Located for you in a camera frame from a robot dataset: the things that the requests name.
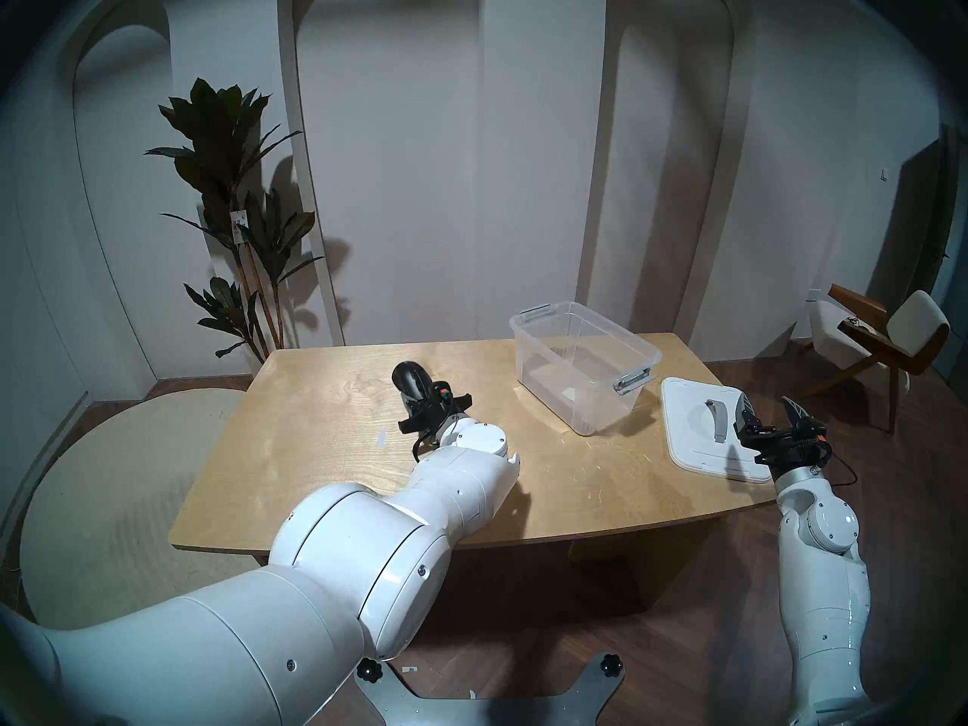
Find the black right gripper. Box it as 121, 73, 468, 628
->
732, 396, 833, 476

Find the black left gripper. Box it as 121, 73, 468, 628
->
397, 380, 475, 436

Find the black computer mouse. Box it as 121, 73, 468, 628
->
392, 361, 433, 411

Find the white lid with grey handle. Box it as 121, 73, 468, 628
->
661, 377, 774, 483

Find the clear plastic storage container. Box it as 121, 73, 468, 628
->
508, 302, 663, 436

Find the white wooden armchair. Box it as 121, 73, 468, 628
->
802, 284, 951, 435

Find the light wooden table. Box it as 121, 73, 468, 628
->
168, 333, 807, 604

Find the tall dark green plant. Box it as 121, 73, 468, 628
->
144, 78, 326, 374

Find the round beige rug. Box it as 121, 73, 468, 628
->
20, 388, 265, 631

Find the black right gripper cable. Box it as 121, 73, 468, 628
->
823, 443, 860, 488

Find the grey metal robot base plate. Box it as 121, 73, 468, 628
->
355, 651, 626, 726

